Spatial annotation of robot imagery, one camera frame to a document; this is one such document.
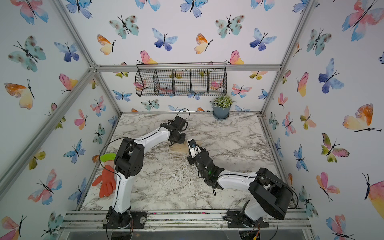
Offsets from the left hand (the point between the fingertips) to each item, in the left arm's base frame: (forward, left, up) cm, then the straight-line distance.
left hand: (182, 141), depth 102 cm
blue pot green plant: (+21, -28, +11) cm, 37 cm away
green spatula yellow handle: (-7, +50, -6) cm, 51 cm away
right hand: (-13, -7, +17) cm, 22 cm away
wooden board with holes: (-6, -1, +3) cm, 7 cm away
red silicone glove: (-26, +41, 0) cm, 49 cm away
